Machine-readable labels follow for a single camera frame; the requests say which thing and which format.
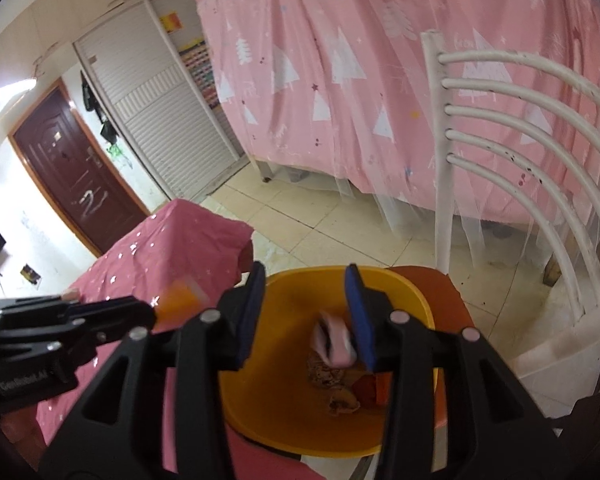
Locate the brown crumpled wrapper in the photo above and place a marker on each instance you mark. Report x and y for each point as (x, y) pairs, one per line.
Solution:
(343, 401)

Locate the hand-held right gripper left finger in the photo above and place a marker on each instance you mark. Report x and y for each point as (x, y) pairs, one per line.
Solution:
(250, 315)

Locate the yellow plastic basin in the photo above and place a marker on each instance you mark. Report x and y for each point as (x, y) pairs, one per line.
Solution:
(275, 400)

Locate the white chair orange seat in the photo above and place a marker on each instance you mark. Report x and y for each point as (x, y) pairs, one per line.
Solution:
(442, 160)

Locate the black hanging bag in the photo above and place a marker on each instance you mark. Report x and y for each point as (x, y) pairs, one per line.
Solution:
(108, 131)
(87, 92)

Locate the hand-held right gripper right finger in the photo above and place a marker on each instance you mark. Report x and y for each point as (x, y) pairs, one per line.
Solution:
(360, 320)

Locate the white louvered wardrobe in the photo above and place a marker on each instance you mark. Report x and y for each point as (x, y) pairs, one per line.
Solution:
(165, 110)

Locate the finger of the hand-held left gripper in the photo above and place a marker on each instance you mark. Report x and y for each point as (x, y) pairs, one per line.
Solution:
(115, 310)
(75, 341)

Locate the colourful grid wall poster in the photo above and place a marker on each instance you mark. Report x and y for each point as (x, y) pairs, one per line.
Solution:
(200, 72)

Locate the pink starred tablecloth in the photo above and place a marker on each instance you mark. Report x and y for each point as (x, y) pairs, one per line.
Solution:
(180, 240)

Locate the dark brown door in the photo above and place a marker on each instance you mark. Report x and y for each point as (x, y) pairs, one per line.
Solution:
(75, 170)

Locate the yellow orange wall sticker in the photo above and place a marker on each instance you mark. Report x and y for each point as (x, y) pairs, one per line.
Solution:
(172, 21)

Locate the pink tree print curtain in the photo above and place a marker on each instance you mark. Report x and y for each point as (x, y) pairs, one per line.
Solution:
(355, 85)

